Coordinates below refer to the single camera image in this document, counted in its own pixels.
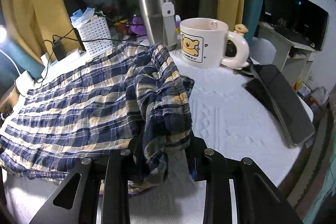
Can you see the black charger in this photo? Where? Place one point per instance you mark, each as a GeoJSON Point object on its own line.
{"type": "Point", "coordinates": [59, 50]}

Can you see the plaid pants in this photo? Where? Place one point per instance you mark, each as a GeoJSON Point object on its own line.
{"type": "Point", "coordinates": [78, 108]}

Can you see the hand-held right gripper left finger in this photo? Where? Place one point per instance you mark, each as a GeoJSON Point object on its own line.
{"type": "Point", "coordinates": [126, 161]}

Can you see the blue face mask pack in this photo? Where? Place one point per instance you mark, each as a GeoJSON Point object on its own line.
{"type": "Point", "coordinates": [81, 15]}

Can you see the steel tumbler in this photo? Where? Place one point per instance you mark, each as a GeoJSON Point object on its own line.
{"type": "Point", "coordinates": [152, 16]}

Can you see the black monitor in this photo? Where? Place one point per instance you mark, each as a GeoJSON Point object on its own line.
{"type": "Point", "coordinates": [307, 19]}

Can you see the white power strip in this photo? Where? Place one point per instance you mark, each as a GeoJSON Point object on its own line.
{"type": "Point", "coordinates": [71, 56]}

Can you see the white charger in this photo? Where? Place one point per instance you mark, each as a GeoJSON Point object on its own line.
{"type": "Point", "coordinates": [46, 60]}

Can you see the purple plush toy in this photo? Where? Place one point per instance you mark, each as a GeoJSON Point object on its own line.
{"type": "Point", "coordinates": [137, 26]}

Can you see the grey stand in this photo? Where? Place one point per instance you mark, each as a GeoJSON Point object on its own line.
{"type": "Point", "coordinates": [281, 45]}

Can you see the white plastic basket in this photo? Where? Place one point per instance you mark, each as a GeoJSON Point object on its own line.
{"type": "Point", "coordinates": [95, 35]}

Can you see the black flat device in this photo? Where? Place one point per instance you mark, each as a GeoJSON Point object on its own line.
{"type": "Point", "coordinates": [283, 103]}

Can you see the cream bear mug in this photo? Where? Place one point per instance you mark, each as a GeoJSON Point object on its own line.
{"type": "Point", "coordinates": [199, 45]}

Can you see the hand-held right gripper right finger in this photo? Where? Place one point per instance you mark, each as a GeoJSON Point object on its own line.
{"type": "Point", "coordinates": [193, 171]}

